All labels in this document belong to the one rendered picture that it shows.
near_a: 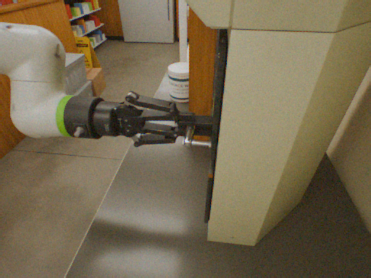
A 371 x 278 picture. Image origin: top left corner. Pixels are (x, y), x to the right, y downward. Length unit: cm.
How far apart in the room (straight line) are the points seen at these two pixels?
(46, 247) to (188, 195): 135
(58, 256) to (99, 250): 119
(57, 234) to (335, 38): 183
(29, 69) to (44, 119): 10
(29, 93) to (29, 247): 148
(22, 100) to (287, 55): 48
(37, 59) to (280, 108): 45
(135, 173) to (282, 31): 59
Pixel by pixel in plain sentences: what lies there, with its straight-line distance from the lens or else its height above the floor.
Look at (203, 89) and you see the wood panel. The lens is 72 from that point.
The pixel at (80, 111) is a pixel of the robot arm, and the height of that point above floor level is 123.
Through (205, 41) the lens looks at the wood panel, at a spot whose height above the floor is 130.
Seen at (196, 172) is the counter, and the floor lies 94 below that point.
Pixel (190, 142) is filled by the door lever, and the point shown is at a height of 121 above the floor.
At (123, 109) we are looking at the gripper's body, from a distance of 47.
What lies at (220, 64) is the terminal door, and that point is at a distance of 30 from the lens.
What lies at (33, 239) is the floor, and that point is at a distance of 194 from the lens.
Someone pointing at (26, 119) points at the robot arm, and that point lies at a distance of 55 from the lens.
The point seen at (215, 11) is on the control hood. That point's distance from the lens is 28.
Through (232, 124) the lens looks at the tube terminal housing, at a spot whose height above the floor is 128.
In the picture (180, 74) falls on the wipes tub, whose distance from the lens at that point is 101.
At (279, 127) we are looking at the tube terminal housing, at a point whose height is 128.
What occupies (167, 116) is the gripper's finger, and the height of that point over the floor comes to 123.
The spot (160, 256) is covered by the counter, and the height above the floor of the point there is 94.
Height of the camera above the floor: 147
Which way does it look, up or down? 38 degrees down
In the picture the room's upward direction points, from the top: straight up
